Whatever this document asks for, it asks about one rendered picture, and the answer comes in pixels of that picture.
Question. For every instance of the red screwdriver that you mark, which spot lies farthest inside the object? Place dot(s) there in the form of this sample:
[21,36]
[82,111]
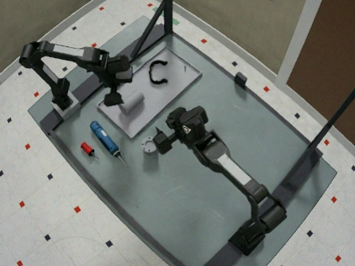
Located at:
[88,149]

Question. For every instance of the white rectangular tray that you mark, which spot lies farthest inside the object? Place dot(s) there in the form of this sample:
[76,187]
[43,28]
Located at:
[156,95]

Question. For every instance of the blue cylinder with white label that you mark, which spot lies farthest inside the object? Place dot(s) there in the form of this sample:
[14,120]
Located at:
[106,140]

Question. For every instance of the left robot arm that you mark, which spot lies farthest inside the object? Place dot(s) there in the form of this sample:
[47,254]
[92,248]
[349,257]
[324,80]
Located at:
[216,156]

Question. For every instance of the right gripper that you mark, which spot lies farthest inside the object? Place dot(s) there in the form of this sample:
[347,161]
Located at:
[113,98]

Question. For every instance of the black half ring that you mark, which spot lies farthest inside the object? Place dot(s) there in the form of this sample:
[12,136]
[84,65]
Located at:
[151,65]

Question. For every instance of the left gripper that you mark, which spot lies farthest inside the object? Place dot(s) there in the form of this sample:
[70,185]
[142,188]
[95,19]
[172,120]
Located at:
[163,142]

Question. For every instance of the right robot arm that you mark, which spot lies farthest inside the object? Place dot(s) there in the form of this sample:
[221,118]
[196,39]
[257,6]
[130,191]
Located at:
[85,57]

